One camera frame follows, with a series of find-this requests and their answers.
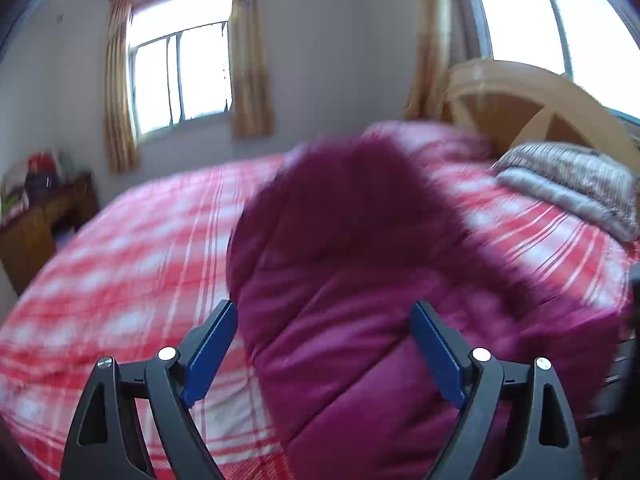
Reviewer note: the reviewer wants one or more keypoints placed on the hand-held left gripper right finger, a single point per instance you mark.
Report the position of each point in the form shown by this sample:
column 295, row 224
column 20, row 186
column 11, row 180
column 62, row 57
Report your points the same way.
column 440, row 355

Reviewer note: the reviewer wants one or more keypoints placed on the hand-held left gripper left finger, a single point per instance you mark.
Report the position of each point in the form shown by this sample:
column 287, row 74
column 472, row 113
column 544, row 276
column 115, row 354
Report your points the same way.
column 210, row 355

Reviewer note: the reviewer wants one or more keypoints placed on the magenta puffer jacket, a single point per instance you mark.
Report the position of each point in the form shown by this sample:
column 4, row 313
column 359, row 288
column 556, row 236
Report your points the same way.
column 360, row 240

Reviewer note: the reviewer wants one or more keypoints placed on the pile of clothes and bags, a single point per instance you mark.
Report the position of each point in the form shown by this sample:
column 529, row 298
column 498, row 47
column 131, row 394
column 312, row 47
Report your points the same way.
column 35, row 175

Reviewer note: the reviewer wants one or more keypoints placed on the bed with red plaid sheet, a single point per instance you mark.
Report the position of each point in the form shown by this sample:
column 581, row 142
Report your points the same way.
column 125, row 270

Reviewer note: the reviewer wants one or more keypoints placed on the grey striped pillow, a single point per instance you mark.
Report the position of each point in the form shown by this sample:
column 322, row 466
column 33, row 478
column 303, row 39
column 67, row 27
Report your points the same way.
column 570, row 180

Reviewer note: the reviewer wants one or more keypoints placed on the wooden desk with drawers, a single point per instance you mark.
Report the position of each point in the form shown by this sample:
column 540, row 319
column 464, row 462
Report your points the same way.
column 35, row 240

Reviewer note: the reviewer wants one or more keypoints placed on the light wooden headboard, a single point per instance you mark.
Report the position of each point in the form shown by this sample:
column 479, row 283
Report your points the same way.
column 500, row 105

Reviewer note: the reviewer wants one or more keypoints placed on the sliding window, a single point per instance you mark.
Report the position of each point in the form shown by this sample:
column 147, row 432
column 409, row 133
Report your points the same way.
column 180, row 80

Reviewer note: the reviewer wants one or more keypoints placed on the beige patterned curtain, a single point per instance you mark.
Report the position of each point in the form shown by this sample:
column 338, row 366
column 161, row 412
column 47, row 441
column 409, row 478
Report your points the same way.
column 427, row 50
column 119, row 85
column 250, row 60

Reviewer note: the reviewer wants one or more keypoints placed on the large bright window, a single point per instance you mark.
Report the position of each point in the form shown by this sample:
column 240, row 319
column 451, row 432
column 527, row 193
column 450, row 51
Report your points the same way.
column 565, row 25

